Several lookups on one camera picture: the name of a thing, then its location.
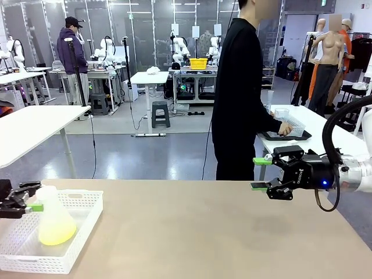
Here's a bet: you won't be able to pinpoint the black camera tripod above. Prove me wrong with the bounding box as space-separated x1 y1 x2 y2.
121 36 134 102
64 37 88 108

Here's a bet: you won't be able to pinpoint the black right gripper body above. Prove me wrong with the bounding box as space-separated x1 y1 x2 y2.
295 153 340 191

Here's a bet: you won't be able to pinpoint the grey plastic stool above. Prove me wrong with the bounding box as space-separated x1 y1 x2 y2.
89 93 110 116
151 101 171 129

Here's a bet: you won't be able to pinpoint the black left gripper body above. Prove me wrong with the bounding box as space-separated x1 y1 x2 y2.
0 179 23 219

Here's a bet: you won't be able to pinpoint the translucent plastic conical flask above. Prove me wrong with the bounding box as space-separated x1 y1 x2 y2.
37 187 78 246

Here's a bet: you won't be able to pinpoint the person's right forearm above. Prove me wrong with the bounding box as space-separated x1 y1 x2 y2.
255 112 284 136

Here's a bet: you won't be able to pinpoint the person in black sweater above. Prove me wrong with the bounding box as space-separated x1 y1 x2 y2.
211 0 294 181

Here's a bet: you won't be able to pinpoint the grey metal workbench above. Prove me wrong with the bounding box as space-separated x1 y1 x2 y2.
168 65 219 104

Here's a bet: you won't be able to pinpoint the white shoe rack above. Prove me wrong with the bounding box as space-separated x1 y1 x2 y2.
261 66 276 90

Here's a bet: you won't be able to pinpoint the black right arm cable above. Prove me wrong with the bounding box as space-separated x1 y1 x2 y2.
315 95 372 212

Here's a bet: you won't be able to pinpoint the white background desk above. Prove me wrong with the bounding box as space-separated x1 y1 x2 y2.
0 66 53 105

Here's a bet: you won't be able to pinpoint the white background table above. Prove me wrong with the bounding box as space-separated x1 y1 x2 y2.
130 71 170 137

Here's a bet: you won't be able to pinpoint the yellow plastic basket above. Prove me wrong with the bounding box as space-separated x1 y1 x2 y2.
189 57 209 70

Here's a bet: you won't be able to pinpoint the person's right hand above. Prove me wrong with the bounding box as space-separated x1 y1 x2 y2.
277 121 294 137

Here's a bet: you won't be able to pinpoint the black bags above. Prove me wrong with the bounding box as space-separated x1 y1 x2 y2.
276 56 298 81

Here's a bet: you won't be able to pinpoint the figure in orange-red jacket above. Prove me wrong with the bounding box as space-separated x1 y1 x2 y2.
338 19 356 73

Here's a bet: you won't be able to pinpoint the black tray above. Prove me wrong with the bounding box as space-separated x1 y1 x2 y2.
258 130 313 142

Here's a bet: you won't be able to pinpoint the person in purple hoodie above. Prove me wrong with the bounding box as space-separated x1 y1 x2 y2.
56 16 90 106

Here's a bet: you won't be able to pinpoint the white perforated plastic basket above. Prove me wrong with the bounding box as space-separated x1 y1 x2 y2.
271 114 307 137
0 190 104 274

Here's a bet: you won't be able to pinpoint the beige mannequin with grey skirt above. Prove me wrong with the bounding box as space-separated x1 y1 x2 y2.
307 14 349 114

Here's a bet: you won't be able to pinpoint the black clothes on rack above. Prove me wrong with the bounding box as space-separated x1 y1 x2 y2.
348 37 372 73

